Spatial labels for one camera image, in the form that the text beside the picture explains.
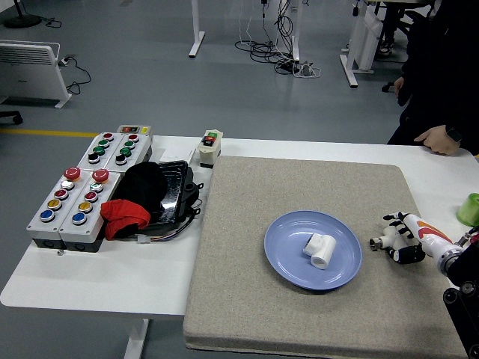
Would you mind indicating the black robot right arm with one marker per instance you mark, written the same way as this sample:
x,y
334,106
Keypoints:
x,y
464,269

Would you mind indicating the white hanging panel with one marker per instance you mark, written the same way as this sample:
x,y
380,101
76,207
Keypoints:
x,y
365,41

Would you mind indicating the black fan stand base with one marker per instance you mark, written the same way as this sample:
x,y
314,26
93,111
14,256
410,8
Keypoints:
x,y
22,20

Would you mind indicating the person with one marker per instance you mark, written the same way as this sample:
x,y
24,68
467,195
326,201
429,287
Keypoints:
x,y
441,75
387,46

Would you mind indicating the red cloth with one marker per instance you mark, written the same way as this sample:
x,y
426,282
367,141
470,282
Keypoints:
x,y
127,213

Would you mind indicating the white card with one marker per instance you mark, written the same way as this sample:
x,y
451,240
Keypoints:
x,y
176,154

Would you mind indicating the person's left hand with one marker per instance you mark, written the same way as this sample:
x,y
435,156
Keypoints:
x,y
439,142

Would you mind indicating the black plastic tray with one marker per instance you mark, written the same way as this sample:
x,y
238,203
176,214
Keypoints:
x,y
174,187

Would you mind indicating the white panel heater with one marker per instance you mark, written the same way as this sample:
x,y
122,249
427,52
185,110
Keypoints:
x,y
26,71

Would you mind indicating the white start-stop switch box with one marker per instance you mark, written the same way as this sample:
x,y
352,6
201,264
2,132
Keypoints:
x,y
209,151

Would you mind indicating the grey-brown mat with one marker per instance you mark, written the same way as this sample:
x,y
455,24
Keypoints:
x,y
243,261

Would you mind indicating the black cloth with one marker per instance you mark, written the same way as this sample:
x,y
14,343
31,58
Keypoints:
x,y
144,183

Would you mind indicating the white pipe tee metal thread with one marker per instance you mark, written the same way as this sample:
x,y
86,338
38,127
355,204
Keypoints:
x,y
387,239

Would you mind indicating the button box with red mushroom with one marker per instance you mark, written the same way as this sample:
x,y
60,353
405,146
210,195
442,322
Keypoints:
x,y
37,224
91,228

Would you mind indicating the white desk leg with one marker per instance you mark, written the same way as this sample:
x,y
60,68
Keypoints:
x,y
348,69
196,30
295,30

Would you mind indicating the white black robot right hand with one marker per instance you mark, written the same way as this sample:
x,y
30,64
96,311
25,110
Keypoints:
x,y
426,233

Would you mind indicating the black office chair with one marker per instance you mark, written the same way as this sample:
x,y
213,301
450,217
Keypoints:
x,y
409,20

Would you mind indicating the wristwatch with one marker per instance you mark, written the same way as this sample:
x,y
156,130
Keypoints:
x,y
454,134

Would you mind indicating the person's right hand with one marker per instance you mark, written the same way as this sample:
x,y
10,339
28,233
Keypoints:
x,y
399,86

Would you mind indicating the small red object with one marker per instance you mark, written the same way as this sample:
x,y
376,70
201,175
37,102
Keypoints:
x,y
476,237

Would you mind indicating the black office chair base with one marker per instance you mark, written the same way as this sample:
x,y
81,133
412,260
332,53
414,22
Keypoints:
x,y
11,116

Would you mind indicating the plain white pipe tee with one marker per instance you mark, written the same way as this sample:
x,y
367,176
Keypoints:
x,y
323,250

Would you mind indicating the person's left forearm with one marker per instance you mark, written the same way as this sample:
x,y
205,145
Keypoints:
x,y
469,138

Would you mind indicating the green cup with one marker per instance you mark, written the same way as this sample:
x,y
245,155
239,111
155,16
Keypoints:
x,y
469,209

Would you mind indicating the small grey switch box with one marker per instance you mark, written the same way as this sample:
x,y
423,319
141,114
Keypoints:
x,y
134,129

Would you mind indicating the black power strip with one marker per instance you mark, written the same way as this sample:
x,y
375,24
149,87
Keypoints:
x,y
288,67

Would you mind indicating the button box with green buttons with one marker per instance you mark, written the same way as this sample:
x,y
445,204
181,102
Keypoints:
x,y
110,149
136,153

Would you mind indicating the white table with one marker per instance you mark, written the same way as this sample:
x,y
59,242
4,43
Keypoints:
x,y
112,280

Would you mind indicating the blue plate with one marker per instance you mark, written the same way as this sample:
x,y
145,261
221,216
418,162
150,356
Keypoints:
x,y
292,239

